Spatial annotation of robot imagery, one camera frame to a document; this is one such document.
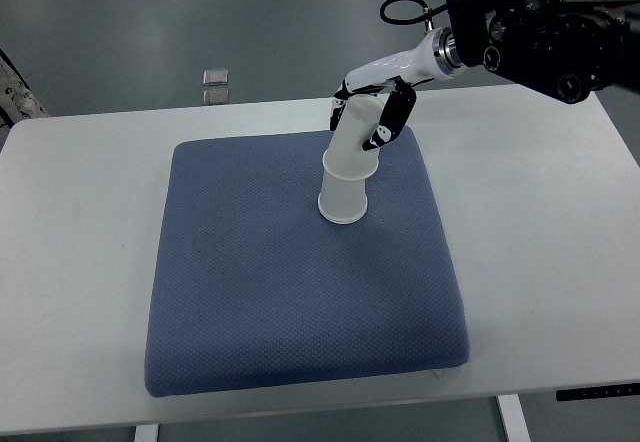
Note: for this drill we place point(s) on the blue textured cushion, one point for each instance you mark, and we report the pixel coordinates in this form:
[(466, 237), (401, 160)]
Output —
[(255, 288)]

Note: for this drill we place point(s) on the black table control panel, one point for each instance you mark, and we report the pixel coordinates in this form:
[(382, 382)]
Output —
[(598, 392)]

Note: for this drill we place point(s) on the white table leg left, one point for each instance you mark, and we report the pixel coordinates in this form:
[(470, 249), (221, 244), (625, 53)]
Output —
[(146, 433)]

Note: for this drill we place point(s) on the lower metal floor plate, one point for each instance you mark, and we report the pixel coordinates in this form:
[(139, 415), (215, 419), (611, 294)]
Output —
[(212, 97)]

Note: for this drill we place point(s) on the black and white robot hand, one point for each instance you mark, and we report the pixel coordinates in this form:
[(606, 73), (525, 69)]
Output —
[(434, 58)]

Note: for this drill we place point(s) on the metal floor plate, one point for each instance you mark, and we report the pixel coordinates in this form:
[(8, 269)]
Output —
[(215, 77), (212, 97)]

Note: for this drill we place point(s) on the white table leg right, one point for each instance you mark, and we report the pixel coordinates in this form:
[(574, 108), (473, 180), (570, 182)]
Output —
[(512, 418)]

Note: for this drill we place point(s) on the white paper cup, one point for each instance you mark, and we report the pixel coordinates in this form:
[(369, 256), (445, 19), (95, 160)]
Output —
[(342, 201), (345, 158)]

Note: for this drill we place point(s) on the upper metal floor plate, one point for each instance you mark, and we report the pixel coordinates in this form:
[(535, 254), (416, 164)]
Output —
[(215, 77)]

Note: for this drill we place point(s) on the person in calligraphy print trousers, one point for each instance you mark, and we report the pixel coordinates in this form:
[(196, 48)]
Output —
[(17, 100)]

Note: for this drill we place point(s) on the white table leg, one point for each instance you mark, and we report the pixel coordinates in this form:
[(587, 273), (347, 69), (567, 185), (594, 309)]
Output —
[(146, 433), (512, 418)]

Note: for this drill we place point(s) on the white paper cup on cushion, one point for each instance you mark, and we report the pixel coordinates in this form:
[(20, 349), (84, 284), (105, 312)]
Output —
[(342, 201)]

